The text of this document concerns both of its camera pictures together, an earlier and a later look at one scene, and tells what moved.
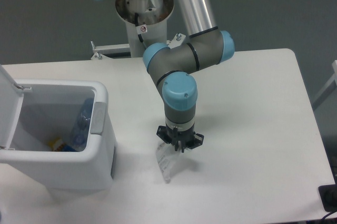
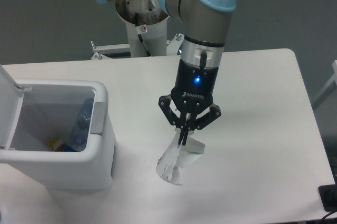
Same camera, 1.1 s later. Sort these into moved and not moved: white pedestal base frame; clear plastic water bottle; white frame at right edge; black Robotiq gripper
Moved: black Robotiq gripper
Not moved: white pedestal base frame; clear plastic water bottle; white frame at right edge
